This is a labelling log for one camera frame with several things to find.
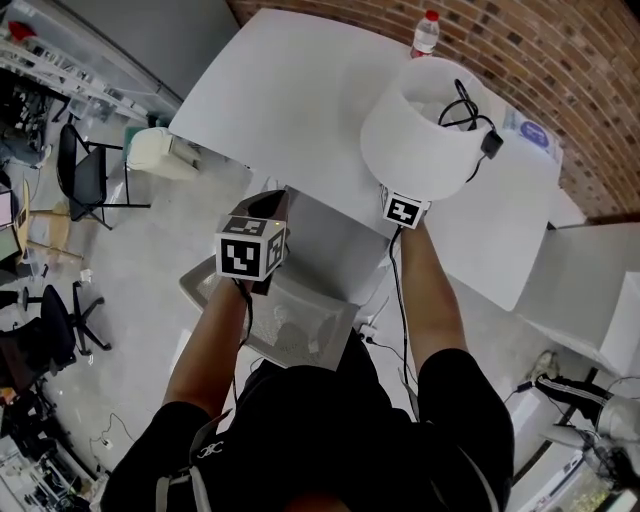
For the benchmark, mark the black swivel office chair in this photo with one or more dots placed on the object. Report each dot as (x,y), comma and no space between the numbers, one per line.
(55,330)

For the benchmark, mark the white table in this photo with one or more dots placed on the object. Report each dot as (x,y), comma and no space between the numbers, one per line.
(300,100)

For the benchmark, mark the black folding chair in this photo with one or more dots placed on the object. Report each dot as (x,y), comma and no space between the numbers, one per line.
(82,175)

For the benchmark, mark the person's black clothing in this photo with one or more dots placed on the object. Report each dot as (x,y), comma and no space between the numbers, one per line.
(320,430)

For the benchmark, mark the grey metal shelf rack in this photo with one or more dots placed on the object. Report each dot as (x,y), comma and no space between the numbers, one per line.
(65,70)

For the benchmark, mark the blue and white packet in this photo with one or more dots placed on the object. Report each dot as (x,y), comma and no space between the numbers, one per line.
(534,134)

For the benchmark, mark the white power strip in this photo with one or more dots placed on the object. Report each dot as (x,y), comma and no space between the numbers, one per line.
(367,331)

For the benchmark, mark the person's right forearm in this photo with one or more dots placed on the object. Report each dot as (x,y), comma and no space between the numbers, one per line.
(430,300)

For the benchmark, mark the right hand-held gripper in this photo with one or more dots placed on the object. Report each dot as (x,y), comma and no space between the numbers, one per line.
(402,210)

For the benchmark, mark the grey mesh office chair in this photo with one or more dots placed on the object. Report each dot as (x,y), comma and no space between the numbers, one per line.
(295,320)

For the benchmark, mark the clear plastic water bottle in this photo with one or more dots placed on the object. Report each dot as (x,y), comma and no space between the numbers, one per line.
(426,34)

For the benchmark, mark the white waste bin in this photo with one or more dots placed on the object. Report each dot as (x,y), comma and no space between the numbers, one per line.
(160,152)

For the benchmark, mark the person's left forearm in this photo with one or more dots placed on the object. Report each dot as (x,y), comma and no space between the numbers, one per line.
(215,345)

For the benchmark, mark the white lamp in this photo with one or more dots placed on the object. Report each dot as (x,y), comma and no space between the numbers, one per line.
(425,130)

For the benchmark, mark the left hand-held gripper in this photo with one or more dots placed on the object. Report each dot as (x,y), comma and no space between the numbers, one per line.
(240,252)

